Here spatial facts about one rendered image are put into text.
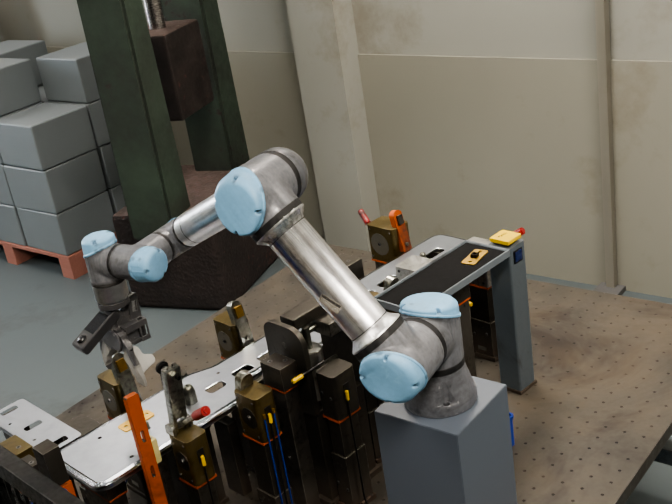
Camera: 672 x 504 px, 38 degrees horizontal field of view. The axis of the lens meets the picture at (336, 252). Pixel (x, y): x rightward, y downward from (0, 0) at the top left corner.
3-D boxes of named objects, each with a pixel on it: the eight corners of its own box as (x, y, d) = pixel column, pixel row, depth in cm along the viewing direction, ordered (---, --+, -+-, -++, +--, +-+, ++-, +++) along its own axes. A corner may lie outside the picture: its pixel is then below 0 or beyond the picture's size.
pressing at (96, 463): (430, 233, 306) (430, 228, 305) (489, 246, 290) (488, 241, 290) (46, 460, 221) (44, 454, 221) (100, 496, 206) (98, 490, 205)
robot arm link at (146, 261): (175, 234, 210) (136, 230, 215) (141, 256, 201) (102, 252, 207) (182, 267, 213) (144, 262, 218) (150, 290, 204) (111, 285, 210)
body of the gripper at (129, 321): (152, 340, 223) (141, 293, 218) (121, 356, 217) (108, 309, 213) (133, 332, 228) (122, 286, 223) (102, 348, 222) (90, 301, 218)
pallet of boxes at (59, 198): (173, 226, 623) (129, 41, 575) (74, 279, 568) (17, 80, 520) (55, 204, 698) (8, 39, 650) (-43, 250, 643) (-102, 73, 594)
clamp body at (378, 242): (390, 314, 323) (376, 213, 308) (423, 324, 313) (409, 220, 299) (373, 325, 317) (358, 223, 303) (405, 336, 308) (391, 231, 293)
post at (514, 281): (514, 374, 278) (502, 234, 260) (537, 382, 272) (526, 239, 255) (498, 387, 273) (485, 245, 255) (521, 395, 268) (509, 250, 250)
